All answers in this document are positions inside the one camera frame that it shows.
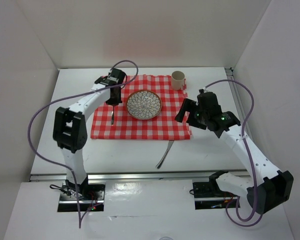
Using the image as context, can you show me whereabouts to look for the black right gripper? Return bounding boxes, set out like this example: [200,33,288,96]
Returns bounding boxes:
[174,98,209,130]

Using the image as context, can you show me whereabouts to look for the silver metal fork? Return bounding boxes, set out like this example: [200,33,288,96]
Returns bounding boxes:
[110,105,115,126]

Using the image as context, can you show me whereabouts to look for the red white checkered cloth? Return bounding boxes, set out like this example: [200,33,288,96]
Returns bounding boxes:
[90,74,192,141]

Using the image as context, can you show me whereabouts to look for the floral patterned ceramic plate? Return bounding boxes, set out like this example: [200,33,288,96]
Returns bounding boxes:
[125,90,163,120]

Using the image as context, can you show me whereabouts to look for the silver metal knife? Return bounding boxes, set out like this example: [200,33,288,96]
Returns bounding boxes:
[155,140,174,169]

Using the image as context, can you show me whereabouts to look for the beige paper cup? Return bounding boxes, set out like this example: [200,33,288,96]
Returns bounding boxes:
[171,70,185,91]

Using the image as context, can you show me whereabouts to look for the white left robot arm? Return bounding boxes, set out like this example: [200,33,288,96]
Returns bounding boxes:
[52,68,127,200]

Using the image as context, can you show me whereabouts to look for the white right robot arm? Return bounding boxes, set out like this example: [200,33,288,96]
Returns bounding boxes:
[175,90,294,215]

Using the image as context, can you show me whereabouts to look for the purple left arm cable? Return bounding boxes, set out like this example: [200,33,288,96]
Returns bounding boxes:
[26,59,139,229]

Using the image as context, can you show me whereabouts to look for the aluminium frame rail right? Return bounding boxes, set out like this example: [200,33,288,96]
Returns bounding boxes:
[224,67,266,178]

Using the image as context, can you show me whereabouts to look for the aluminium frame rail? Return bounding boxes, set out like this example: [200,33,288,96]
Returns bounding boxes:
[224,67,266,178]
[29,168,263,181]

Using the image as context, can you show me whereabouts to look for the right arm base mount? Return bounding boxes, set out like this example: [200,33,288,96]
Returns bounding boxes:
[189,181,238,210]

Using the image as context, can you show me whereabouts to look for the aluminium frame rail front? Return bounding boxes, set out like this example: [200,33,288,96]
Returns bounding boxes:
[29,168,263,181]

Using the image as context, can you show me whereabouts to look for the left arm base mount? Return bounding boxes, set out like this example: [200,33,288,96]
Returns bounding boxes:
[49,183,106,213]

